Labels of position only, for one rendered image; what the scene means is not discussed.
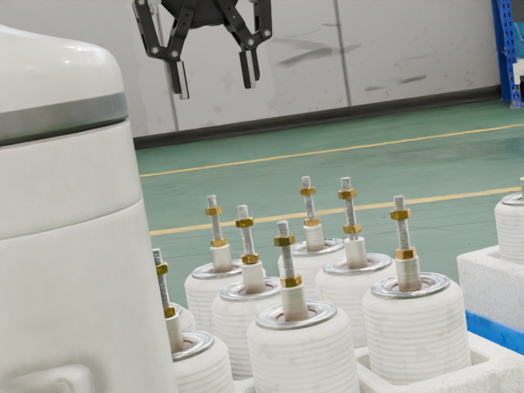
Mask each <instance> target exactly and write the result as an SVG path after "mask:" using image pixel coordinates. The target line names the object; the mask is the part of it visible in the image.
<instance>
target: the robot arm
mask: <svg viewBox="0 0 524 393"><path fill-rule="evenodd" d="M248 1H249V2H251V3H253V15H254V31H255V32H254V33H253V34H252V33H251V32H250V30H249V29H248V27H247V26H246V23H245V21H244V19H243V18H242V17H241V15H240V14H239V12H238V11H237V9H236V8H235V6H236V4H237V2H238V0H133V2H132V7H133V11H134V15H135V17H136V22H137V25H138V28H139V31H140V36H141V39H142V42H143V46H144V49H145V52H146V55H147V56H148V57H149V58H156V59H160V60H163V61H164V62H165V63H166V64H167V67H168V75H169V79H170V85H171V90H172V92H173V94H179V99H180V100H185V99H189V91H188V86H187V81H186V72H185V67H184V62H183V61H181V58H180V55H181V53H182V48H183V45H184V42H185V39H186V37H187V34H188V32H189V30H193V29H198V28H200V27H203V26H210V27H214V26H220V25H222V24H223V25H224V27H225V29H226V30H227V31H228V32H229V33H230V34H231V35H232V36H233V38H234V39H235V41H236V42H237V44H238V45H239V46H240V47H241V52H239V58H240V63H241V68H242V74H243V82H244V87H245V88H246V89H250V88H255V87H256V81H258V80H259V79H260V70H259V65H258V59H257V47H258V45H259V44H261V43H263V42H265V41H266V40H268V39H270V38H271V37H272V18H271V0H248ZM159 3H161V4H162V5H163V6H164V7H165V8H166V9H167V10H168V12H169V13H170V14H171V15H172V16H173V17H174V21H173V24H172V28H171V31H170V34H169V39H168V44H167V47H163V46H160V43H159V40H158V36H157V32H156V30H155V26H154V21H153V19H152V17H154V16H156V14H157V6H158V4H159ZM233 16H234V17H235V18H233ZM128 117H129V111H128V106H127V102H126V93H125V88H124V84H123V81H122V75H121V71H120V68H119V65H118V63H117V62H116V60H115V57H114V56H113V55H112V54H111V53H110V52H109V51H108V50H106V49H104V48H102V47H100V46H98V45H96V44H89V43H85V42H82V41H74V40H69V39H64V38H60V37H51V36H47V35H42V34H34V33H31V32H26V31H23V30H17V29H13V28H10V27H7V26H4V25H1V24H0V393H178V388H177V383H176V379H175V371H174V366H173V362H172V354H171V349H170V345H169V340H168V332H167V328H166V323H165V315H164V310H163V306H162V301H161V293H160V289H159V284H158V276H157V272H156V267H155V262H154V255H153V250H152V245H151V240H150V233H149V228H148V223H147V216H146V211H145V206H144V202H143V191H142V187H141V182H140V174H139V169H138V165H137V160H136V152H135V147H134V143H133V135H132V130H131V126H130V121H129V120H128V119H127V118H128Z"/></svg>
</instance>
